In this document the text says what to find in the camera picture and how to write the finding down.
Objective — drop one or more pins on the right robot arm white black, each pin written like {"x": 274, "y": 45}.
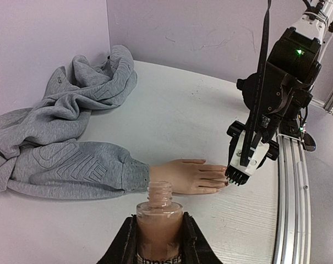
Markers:
{"x": 280, "y": 88}

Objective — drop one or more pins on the grey sweatshirt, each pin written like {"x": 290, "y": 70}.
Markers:
{"x": 40, "y": 154}

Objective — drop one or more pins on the nail polish bottle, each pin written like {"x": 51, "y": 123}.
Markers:
{"x": 159, "y": 226}

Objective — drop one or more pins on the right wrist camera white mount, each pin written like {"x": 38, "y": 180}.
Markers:
{"x": 239, "y": 174}

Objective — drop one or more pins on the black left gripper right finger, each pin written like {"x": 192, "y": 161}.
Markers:
{"x": 195, "y": 249}

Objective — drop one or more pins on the aluminium front rail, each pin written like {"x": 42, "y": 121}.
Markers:
{"x": 294, "y": 219}

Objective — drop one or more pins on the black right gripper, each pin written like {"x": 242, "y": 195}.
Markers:
{"x": 237, "y": 127}

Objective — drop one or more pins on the mannequin hand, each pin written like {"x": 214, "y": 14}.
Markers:
{"x": 190, "y": 176}

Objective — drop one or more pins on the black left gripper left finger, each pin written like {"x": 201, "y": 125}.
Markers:
{"x": 123, "y": 248}

